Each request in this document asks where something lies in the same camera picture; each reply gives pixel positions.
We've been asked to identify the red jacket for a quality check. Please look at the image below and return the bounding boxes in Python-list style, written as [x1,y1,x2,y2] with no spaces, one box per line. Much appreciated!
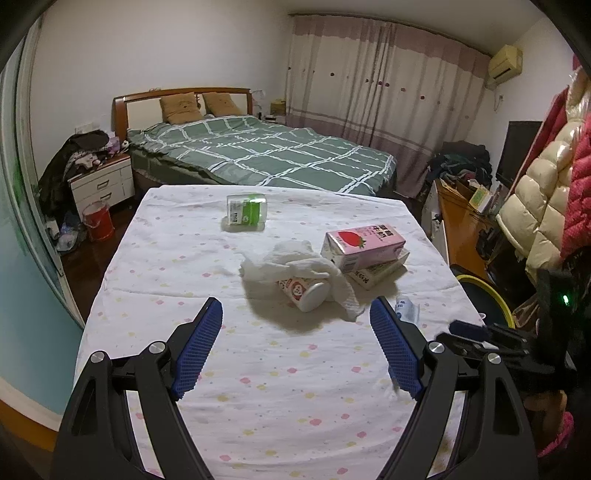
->
[547,65,591,264]

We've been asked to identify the wooden desk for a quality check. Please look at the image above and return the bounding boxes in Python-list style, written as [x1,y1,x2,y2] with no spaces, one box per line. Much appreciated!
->
[425,178,499,282]

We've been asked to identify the brown pillow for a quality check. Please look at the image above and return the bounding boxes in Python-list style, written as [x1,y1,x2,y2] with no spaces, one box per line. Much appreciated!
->
[202,92,243,116]
[159,92,204,123]

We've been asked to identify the white bottle with red label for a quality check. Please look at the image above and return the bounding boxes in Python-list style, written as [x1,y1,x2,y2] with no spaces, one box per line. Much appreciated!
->
[277,276,331,313]

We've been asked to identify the glass sliding door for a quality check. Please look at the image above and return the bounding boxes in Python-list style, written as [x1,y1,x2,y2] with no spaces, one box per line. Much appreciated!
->
[0,18,86,416]

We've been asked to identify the green plaid blanket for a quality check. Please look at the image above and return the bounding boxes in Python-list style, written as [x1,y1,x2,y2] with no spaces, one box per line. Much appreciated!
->
[127,115,398,195]

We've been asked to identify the white dotted tablecloth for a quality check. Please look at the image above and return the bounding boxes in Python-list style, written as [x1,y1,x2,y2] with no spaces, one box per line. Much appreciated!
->
[74,185,485,480]

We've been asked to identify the white tissue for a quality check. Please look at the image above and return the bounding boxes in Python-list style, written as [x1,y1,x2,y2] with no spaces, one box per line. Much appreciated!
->
[240,240,365,321]

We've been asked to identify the beige pink curtain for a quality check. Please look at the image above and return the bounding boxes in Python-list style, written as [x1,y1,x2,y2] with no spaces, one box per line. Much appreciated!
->
[284,14,490,197]

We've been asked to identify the wooden bed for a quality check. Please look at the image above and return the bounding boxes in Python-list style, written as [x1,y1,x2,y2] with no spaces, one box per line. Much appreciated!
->
[113,88,398,197]

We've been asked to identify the black television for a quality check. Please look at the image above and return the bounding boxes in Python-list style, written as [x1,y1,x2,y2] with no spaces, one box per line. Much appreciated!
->
[496,121,543,188]

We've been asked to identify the white nightstand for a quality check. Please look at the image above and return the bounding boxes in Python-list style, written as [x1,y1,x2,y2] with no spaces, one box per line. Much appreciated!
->
[69,154,136,214]

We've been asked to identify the wall air conditioner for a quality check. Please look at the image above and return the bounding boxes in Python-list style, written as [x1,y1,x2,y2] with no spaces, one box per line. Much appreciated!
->
[485,45,524,90]

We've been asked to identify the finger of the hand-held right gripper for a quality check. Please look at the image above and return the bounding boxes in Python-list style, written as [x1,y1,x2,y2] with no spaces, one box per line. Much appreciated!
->
[436,332,518,366]
[449,320,532,344]

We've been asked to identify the plastic bags on floor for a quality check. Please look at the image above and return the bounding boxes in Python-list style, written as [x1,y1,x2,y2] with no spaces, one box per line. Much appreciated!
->
[46,217,86,252]

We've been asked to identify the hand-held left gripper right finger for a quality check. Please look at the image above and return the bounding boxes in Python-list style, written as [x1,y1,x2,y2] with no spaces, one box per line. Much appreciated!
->
[369,295,541,480]

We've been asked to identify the pink milk carton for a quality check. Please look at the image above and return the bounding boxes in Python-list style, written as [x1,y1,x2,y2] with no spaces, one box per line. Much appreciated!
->
[321,224,407,273]

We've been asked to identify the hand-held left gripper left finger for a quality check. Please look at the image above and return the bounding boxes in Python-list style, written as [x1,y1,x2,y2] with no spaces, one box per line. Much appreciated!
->
[55,296,225,480]

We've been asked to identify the clear box with green label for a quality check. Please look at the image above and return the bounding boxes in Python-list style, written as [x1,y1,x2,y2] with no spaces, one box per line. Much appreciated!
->
[226,194,269,228]

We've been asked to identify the pile of dark clothes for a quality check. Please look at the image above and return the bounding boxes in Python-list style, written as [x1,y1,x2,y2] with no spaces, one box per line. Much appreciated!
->
[427,142,492,188]

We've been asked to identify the person's right forearm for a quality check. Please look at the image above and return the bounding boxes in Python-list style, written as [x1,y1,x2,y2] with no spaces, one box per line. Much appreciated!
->
[526,392,578,457]

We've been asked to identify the red bucket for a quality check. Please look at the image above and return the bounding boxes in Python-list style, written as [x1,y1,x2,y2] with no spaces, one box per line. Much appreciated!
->
[82,200,115,242]

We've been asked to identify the white carton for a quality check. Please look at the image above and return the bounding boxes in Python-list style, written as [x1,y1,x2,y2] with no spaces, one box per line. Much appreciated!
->
[348,249,411,291]

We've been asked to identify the black bin with yellow rim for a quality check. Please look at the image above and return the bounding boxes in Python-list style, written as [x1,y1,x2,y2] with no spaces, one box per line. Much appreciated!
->
[455,274,515,330]

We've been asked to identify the small white bottle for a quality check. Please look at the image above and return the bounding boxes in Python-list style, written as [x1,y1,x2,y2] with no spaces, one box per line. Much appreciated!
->
[394,298,419,326]

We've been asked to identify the cream puffy jacket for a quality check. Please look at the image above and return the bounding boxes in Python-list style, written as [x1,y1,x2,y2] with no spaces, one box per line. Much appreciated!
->
[496,122,587,278]

